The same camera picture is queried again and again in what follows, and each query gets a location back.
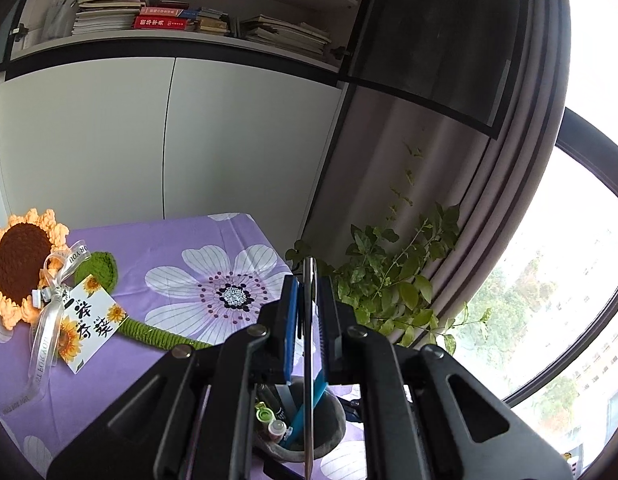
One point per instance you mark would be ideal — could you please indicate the grey felt pen holder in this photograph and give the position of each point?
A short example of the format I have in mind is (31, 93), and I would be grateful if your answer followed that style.
(286, 401)

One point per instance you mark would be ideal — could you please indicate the green potted plant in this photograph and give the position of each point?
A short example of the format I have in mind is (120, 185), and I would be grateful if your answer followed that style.
(383, 275)

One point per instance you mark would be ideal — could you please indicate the purple floral tablecloth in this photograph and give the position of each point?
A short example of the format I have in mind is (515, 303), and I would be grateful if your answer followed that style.
(202, 278)

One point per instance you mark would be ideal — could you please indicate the white bookshelf cabinet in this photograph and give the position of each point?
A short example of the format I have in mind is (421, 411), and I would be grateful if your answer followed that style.
(133, 125)

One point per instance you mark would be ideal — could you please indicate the translucent printed ribbon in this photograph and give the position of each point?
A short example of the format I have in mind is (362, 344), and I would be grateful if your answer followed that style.
(49, 329)

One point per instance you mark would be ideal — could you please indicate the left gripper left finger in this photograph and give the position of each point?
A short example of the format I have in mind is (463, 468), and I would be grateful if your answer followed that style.
(192, 414)

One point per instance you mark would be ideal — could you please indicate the sunflower gift card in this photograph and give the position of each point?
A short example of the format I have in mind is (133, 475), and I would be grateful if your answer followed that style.
(90, 318)

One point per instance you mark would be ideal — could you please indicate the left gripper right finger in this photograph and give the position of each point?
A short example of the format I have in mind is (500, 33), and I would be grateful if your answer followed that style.
(424, 415)

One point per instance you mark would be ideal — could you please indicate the blue pen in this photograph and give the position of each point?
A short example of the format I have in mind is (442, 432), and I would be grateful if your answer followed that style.
(303, 422)

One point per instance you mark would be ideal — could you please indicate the grey curtain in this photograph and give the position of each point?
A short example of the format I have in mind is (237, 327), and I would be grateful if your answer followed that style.
(509, 172)

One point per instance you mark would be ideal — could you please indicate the crochet sunflower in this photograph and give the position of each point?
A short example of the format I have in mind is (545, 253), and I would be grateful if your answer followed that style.
(33, 246)

